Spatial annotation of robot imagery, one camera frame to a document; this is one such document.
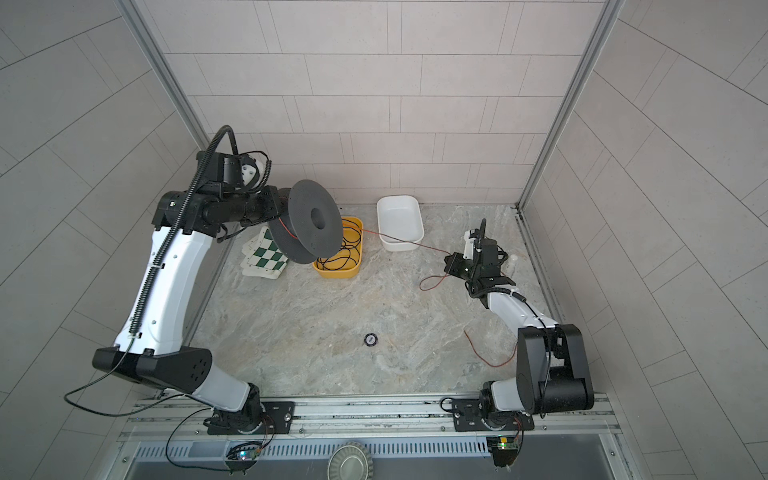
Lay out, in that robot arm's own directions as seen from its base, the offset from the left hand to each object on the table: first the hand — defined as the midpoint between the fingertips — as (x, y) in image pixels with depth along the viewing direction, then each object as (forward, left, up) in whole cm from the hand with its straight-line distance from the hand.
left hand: (291, 197), depth 69 cm
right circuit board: (-45, -50, -36) cm, 76 cm away
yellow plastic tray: (-1, -9, -33) cm, 34 cm away
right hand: (+1, -39, -26) cm, 47 cm away
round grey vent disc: (-48, -15, -35) cm, 61 cm away
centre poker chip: (-20, -17, -36) cm, 45 cm away
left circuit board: (-46, +8, -32) cm, 57 cm away
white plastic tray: (+24, -25, -36) cm, 50 cm away
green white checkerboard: (+7, +22, -36) cm, 42 cm away
